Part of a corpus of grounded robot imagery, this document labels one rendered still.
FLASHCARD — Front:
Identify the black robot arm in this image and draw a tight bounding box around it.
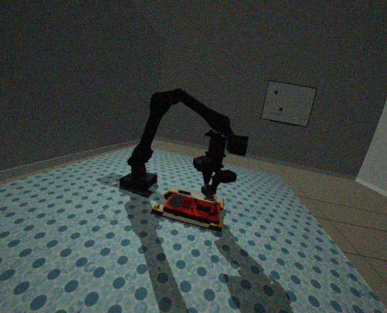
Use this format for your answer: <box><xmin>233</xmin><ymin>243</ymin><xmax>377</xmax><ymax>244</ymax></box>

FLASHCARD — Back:
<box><xmin>127</xmin><ymin>89</ymin><xmax>249</xmax><ymax>179</ymax></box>

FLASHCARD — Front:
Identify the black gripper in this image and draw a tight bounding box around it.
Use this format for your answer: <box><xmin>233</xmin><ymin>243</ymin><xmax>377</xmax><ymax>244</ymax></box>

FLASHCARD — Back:
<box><xmin>202</xmin><ymin>149</ymin><xmax>237</xmax><ymax>191</ymax></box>

